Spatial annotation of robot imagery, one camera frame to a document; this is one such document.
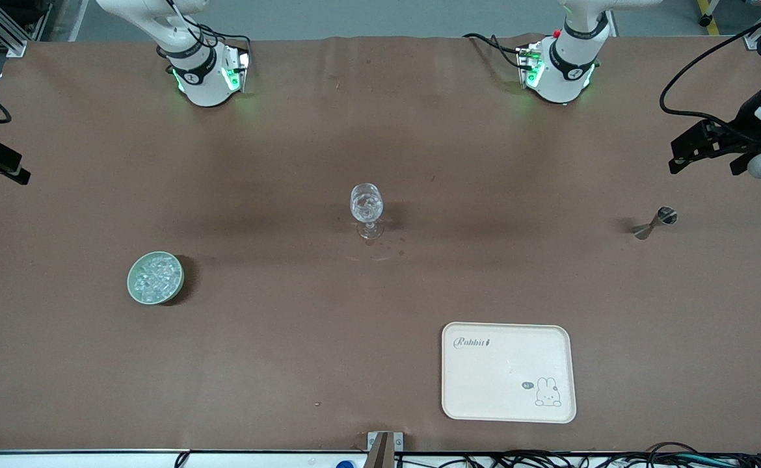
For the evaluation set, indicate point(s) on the cream rabbit print tray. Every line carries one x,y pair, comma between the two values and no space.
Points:
497,377

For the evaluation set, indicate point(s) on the clear ice cubes pile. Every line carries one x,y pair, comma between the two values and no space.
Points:
155,278

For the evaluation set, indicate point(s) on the black caster wheel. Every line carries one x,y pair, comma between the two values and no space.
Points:
705,19

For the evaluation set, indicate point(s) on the aluminium frame with dark rack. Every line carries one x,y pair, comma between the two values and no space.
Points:
0,29

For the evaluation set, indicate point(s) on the pale green round bowl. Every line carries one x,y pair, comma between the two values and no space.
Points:
132,286

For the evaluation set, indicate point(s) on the brown table cover sheet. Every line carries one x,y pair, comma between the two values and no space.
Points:
289,351

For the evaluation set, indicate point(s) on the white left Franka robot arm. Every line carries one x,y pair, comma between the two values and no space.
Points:
566,78

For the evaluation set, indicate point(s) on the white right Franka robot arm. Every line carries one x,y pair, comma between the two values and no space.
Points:
205,84

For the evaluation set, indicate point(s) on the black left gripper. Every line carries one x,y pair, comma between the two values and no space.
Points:
747,127

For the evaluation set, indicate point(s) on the steel double jigger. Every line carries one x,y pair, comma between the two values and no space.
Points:
665,216

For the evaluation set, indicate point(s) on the green lit right base box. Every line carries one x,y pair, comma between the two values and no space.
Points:
237,68

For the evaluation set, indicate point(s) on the green lit base box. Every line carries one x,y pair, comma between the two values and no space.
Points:
237,68
530,65

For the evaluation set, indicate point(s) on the grey metal mounting bracket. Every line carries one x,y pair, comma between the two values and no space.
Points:
385,445

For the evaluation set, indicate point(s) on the green lit left base box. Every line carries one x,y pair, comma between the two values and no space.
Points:
530,65

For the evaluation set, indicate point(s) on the clear stemmed wine glass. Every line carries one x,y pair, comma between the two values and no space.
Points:
367,205

